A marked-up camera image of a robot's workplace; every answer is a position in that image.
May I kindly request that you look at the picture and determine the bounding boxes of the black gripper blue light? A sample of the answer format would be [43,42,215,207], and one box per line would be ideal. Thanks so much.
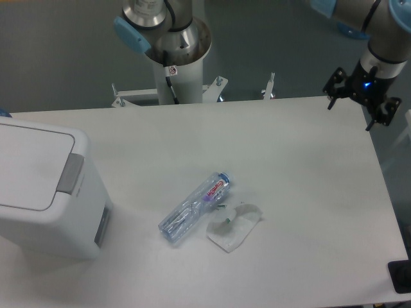
[322,61,401,131]

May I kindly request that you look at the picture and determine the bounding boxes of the white push-button trash can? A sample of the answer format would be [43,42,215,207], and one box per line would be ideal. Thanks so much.
[1,117,113,259]

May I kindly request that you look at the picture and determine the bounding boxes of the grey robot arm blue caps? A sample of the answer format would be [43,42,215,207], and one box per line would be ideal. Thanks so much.
[113,1,410,126]

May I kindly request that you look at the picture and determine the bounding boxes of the black device at table corner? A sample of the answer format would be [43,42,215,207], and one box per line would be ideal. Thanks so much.
[388,260,410,294]

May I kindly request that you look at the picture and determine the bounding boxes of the crumpled clear plastic wrapper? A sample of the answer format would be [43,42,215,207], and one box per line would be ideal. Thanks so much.
[206,203,263,253]

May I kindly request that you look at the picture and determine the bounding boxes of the clear plastic water bottle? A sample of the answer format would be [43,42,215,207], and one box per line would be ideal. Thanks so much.
[158,172,231,244]

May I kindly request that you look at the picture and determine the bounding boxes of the blue object at left edge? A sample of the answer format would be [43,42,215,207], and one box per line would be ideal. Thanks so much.
[0,108,12,117]

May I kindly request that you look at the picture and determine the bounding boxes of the white frame at right edge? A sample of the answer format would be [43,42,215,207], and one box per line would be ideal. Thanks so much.
[387,110,411,158]

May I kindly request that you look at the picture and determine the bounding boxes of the white pedestal base frame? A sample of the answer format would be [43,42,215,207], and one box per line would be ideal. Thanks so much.
[110,72,277,108]

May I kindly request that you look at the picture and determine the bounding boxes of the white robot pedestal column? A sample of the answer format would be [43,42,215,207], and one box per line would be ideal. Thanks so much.
[143,19,213,105]

